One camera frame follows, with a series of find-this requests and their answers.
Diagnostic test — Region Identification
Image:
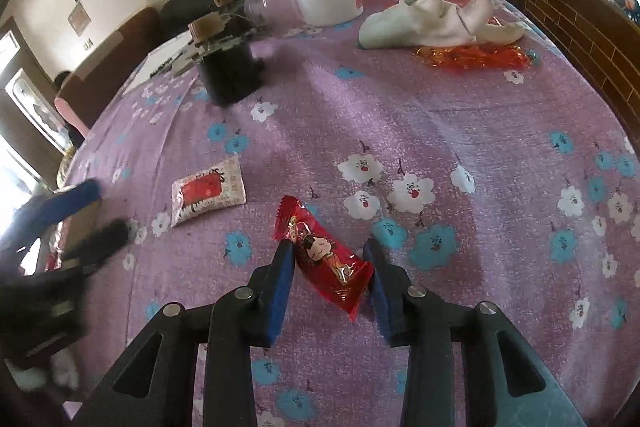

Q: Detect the silver red snack packet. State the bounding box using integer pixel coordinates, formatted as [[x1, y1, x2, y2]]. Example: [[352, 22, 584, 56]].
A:
[[170, 154, 246, 228]]

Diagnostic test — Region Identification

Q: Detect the cardboard tray box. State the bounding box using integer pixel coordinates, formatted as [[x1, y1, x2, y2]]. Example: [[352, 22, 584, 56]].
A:
[[41, 200, 102, 271]]

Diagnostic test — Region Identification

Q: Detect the brown armchair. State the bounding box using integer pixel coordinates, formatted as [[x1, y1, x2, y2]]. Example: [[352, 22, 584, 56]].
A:
[[54, 8, 162, 138]]

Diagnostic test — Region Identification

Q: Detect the purple floral tablecloth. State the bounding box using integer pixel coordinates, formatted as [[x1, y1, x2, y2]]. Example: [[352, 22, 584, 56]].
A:
[[68, 21, 639, 426]]

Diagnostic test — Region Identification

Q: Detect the white paper sheet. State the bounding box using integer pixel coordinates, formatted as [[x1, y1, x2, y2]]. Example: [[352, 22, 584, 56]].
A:
[[120, 39, 192, 98]]

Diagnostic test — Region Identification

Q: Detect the black jar with cork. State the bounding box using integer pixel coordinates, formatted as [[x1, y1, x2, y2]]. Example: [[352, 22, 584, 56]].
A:
[[189, 12, 265, 107]]

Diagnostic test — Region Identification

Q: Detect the orange red plastic wrapper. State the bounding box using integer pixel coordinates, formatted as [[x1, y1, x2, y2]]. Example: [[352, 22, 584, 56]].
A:
[[416, 44, 530, 70]]

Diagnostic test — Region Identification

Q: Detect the white cloth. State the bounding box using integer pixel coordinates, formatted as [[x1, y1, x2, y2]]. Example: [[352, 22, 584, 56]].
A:
[[358, 0, 525, 49]]

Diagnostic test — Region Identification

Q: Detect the clear plastic cup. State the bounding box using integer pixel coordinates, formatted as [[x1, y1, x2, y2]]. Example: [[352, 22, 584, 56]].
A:
[[244, 0, 297, 26]]

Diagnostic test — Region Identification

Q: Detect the small wall plaque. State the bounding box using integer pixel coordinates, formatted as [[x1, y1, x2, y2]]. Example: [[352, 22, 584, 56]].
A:
[[67, 2, 91, 37]]

